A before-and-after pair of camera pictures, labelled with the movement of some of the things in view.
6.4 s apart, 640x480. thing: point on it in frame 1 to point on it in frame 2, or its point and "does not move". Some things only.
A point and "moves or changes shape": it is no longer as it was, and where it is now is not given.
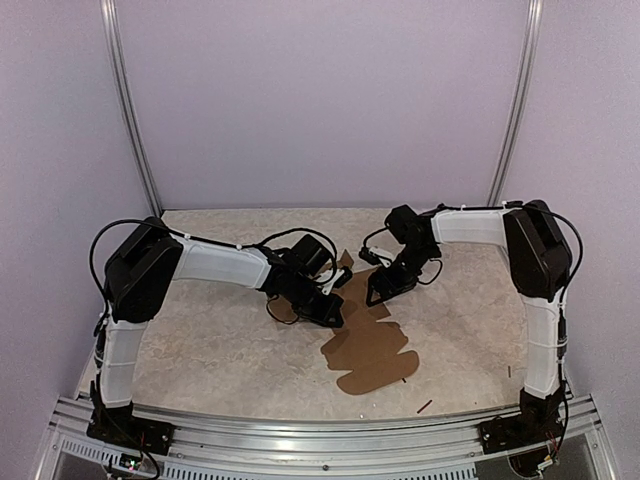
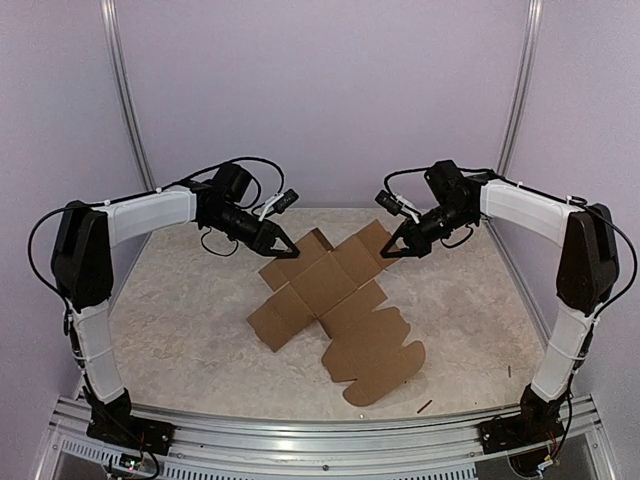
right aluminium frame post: [524, 99] does not move
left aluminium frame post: [110, 15] does not move
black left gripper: [333, 307] to [264, 238]
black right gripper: [384, 294] to [417, 243]
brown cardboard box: [369, 346] moves or changes shape
